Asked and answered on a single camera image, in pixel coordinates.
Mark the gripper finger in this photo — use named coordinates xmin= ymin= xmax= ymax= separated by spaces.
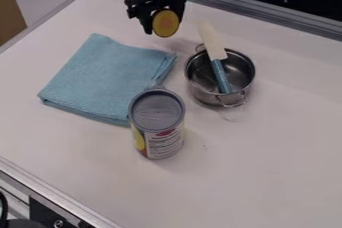
xmin=134 ymin=7 xmax=155 ymax=36
xmin=172 ymin=1 xmax=189 ymax=25

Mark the yellow round toy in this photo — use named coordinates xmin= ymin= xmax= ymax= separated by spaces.
xmin=150 ymin=8 xmax=182 ymax=39

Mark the blue cloth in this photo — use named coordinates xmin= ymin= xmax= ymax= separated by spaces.
xmin=36 ymin=32 xmax=180 ymax=127

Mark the silver pot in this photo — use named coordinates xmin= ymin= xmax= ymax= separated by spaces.
xmin=183 ymin=43 xmax=258 ymax=109

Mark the can with grey lid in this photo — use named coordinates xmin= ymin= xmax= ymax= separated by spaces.
xmin=126 ymin=86 xmax=188 ymax=160

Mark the cardboard box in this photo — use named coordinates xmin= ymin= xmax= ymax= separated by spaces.
xmin=0 ymin=0 xmax=29 ymax=47

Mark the white spatula with blue handle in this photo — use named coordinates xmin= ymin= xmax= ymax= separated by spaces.
xmin=195 ymin=19 xmax=234 ymax=95

